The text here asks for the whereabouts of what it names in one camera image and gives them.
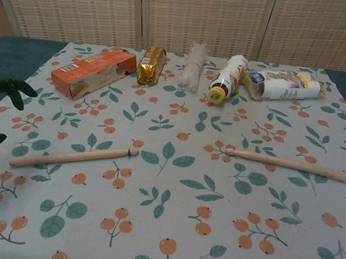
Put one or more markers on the clear plastic cup stack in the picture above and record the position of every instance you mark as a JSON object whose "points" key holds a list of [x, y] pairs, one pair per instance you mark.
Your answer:
{"points": [[192, 69]]}

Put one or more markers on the wooden stick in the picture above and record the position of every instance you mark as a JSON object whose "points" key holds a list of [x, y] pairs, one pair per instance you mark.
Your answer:
{"points": [[287, 164], [71, 157]]}

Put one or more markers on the leaf and berry tablecloth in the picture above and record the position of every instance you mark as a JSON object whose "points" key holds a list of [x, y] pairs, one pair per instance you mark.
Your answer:
{"points": [[165, 203]]}

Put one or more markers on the orange cardboard snack box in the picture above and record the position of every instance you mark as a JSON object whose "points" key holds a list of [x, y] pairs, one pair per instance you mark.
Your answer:
{"points": [[86, 71]]}

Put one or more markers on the gold foil biscuit packet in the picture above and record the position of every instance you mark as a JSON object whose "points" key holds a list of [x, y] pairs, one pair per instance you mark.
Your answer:
{"points": [[150, 66]]}

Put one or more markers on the yellow cap drink bottle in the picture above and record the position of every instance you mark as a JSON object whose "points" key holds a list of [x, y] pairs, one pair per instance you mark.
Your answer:
{"points": [[227, 79]]}

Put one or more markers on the white roll pack in plastic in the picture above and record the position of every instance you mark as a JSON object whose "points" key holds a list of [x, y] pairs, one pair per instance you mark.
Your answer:
{"points": [[283, 85]]}

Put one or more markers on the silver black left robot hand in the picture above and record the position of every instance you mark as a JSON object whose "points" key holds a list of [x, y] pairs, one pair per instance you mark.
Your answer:
{"points": [[19, 90]]}

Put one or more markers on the woven bamboo folding screen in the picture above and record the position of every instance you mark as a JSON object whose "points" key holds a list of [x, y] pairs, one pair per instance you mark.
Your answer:
{"points": [[203, 18]]}

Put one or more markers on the teal felt table cover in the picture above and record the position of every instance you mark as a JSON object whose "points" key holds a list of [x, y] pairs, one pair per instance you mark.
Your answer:
{"points": [[10, 56]]}

